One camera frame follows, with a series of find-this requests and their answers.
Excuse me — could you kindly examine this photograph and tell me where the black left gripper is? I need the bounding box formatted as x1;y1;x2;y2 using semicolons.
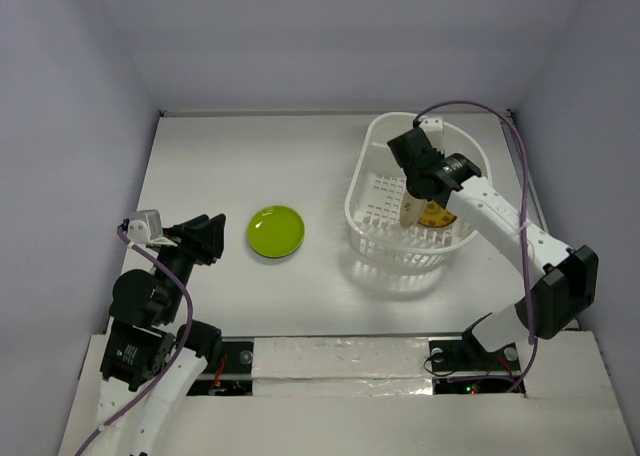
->
155;210;226;319

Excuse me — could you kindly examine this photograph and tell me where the beige plate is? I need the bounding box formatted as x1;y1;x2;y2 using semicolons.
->
399;191;428;229

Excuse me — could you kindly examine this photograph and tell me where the yellow brown-rimmed plate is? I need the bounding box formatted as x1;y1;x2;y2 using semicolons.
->
418;201;457;228

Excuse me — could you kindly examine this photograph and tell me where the lime green plate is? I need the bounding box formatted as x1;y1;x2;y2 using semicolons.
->
247;205;305;259

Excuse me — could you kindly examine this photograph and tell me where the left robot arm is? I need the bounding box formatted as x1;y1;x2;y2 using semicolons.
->
78;210;226;455

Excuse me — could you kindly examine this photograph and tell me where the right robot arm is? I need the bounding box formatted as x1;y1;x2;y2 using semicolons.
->
387;126;599;368

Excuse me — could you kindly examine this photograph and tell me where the white plastic dish rack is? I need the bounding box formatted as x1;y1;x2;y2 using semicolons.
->
344;112;478;271

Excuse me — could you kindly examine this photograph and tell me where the silver foil covered bar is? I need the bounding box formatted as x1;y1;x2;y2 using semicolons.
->
251;337;433;398

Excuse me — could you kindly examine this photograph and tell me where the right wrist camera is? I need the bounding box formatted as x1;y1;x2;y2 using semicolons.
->
415;117;444;151

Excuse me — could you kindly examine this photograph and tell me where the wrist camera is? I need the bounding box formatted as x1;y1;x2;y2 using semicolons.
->
415;117;444;151
124;209;164;245

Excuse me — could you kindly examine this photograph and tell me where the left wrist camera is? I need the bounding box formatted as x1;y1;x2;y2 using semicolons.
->
124;209;164;245

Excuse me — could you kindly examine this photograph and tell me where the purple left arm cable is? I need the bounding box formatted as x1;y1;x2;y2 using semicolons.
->
72;225;195;456

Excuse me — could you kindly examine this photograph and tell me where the aluminium rail right edge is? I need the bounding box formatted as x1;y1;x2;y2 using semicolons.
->
500;121;548;231

